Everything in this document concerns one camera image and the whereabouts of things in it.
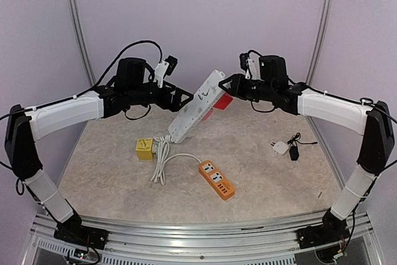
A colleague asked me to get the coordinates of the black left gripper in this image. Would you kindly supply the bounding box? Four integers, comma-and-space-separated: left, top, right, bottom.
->
128, 80, 194, 111

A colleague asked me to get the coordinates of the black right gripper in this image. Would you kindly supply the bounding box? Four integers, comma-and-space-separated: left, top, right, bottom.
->
219, 72, 275, 101

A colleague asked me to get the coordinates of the red cube socket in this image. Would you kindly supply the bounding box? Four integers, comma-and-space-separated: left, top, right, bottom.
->
213, 93, 233, 110

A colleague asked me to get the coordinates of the long white power strip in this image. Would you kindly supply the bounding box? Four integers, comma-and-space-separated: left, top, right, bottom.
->
167, 70, 226, 143

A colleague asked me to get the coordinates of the pink plug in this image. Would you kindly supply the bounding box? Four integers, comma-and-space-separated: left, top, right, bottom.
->
202, 109, 213, 121

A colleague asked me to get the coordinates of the white plug adapter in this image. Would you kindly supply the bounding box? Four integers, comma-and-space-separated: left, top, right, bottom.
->
270, 141, 289, 156

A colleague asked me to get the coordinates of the orange power strip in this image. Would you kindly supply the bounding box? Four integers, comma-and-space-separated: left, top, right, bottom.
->
198, 160, 236, 200

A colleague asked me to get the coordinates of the black plug with cable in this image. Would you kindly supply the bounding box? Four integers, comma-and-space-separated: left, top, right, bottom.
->
287, 132, 318, 161

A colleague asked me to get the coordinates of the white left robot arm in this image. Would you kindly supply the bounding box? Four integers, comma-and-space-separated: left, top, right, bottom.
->
1, 40, 194, 243

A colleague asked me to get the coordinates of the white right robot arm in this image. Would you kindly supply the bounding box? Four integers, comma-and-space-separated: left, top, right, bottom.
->
218, 53, 396, 243

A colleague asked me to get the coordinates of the yellow cube socket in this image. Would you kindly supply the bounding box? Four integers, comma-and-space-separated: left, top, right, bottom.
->
135, 138, 154, 161

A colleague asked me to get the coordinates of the small circuit board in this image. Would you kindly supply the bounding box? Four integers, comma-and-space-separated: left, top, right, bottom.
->
65, 248, 97, 263

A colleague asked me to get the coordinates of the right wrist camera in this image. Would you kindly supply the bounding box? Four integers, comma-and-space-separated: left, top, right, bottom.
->
239, 50, 259, 79

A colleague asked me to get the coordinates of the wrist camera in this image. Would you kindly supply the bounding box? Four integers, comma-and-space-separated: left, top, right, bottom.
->
239, 50, 259, 79
154, 55, 178, 88

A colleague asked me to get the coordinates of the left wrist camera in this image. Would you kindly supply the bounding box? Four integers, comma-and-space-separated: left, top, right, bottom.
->
154, 55, 178, 88

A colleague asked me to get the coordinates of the white bundled cable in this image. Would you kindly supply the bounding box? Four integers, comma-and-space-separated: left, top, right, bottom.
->
149, 133, 205, 185

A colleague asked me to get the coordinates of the right aluminium corner post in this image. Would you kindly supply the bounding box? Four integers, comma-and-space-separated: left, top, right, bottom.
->
305, 0, 332, 86

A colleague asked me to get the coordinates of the aluminium corner post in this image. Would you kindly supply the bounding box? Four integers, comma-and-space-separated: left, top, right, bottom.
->
305, 0, 332, 86
67, 0, 96, 86

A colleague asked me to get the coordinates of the aluminium front rail frame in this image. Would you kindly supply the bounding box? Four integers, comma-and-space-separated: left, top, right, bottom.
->
22, 211, 386, 264

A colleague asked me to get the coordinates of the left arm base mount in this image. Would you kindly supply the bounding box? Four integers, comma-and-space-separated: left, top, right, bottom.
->
53, 226, 109, 250

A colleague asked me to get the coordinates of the left aluminium corner post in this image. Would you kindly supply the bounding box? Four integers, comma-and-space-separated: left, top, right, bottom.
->
67, 0, 96, 86

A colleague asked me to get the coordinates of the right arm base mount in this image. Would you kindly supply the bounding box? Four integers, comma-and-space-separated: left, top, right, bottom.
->
297, 225, 350, 249

